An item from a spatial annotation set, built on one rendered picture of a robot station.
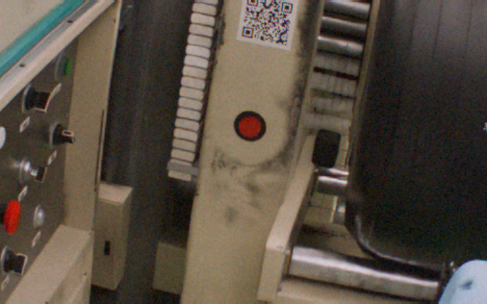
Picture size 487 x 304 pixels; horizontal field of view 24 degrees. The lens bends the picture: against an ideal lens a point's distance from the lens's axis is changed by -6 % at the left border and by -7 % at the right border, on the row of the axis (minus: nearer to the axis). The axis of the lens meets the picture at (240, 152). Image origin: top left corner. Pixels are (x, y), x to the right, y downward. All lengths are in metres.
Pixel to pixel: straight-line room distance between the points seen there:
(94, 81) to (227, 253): 0.36
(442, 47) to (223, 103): 0.39
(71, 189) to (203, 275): 0.27
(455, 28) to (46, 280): 0.63
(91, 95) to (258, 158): 0.27
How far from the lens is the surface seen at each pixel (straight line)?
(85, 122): 1.61
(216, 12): 1.64
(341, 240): 1.97
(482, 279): 0.85
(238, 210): 1.73
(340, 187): 1.91
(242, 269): 1.77
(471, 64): 1.43
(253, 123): 1.67
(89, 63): 1.58
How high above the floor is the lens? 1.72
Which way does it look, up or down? 24 degrees down
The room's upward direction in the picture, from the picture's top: 9 degrees clockwise
